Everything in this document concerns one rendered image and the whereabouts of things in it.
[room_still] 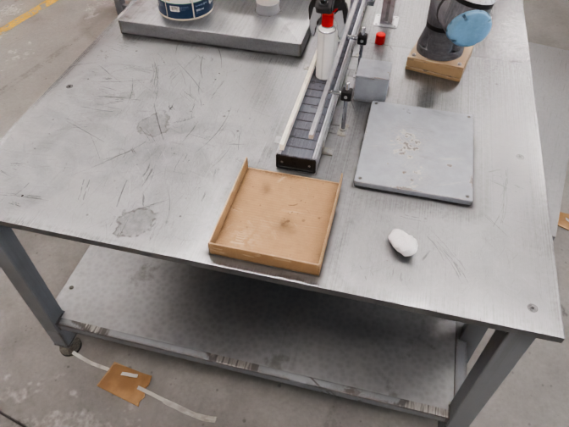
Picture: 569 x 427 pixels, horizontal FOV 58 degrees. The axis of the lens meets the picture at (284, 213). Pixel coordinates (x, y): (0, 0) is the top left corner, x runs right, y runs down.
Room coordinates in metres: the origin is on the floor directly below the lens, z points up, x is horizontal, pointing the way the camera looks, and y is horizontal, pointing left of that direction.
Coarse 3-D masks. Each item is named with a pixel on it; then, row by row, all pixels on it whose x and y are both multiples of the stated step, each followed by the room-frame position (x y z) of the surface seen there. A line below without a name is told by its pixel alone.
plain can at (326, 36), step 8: (328, 16) 1.36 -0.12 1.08; (328, 24) 1.36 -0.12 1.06; (320, 32) 1.36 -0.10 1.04; (328, 32) 1.35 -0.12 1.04; (320, 40) 1.35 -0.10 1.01; (328, 40) 1.35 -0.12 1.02; (320, 48) 1.35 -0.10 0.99; (328, 48) 1.35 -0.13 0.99; (320, 56) 1.35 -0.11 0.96; (328, 56) 1.35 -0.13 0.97; (320, 64) 1.35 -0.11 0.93; (328, 64) 1.35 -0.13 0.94; (320, 72) 1.35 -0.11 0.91; (328, 72) 1.35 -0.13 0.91
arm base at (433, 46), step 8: (424, 32) 1.53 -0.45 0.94; (432, 32) 1.50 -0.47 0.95; (440, 32) 1.49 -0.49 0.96; (424, 40) 1.52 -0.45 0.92; (432, 40) 1.49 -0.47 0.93; (440, 40) 1.48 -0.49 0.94; (448, 40) 1.48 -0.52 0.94; (424, 48) 1.50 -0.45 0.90; (432, 48) 1.48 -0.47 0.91; (440, 48) 1.47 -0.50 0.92; (448, 48) 1.47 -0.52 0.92; (456, 48) 1.48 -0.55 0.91; (424, 56) 1.49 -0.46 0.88; (432, 56) 1.47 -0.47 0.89; (440, 56) 1.46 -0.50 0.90; (448, 56) 1.46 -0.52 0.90; (456, 56) 1.47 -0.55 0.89
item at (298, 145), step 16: (352, 0) 1.87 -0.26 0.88; (320, 80) 1.35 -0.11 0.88; (336, 80) 1.40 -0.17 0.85; (304, 96) 1.27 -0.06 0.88; (320, 96) 1.27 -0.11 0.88; (304, 112) 1.20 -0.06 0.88; (304, 128) 1.12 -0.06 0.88; (320, 128) 1.12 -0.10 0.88; (288, 144) 1.05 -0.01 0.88; (304, 144) 1.05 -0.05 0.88
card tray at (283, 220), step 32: (256, 192) 0.92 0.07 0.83; (288, 192) 0.92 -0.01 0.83; (320, 192) 0.92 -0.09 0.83; (224, 224) 0.81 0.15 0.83; (256, 224) 0.81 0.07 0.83; (288, 224) 0.81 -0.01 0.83; (320, 224) 0.81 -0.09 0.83; (224, 256) 0.72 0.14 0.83; (256, 256) 0.70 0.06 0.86; (288, 256) 0.71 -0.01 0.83; (320, 256) 0.69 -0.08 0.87
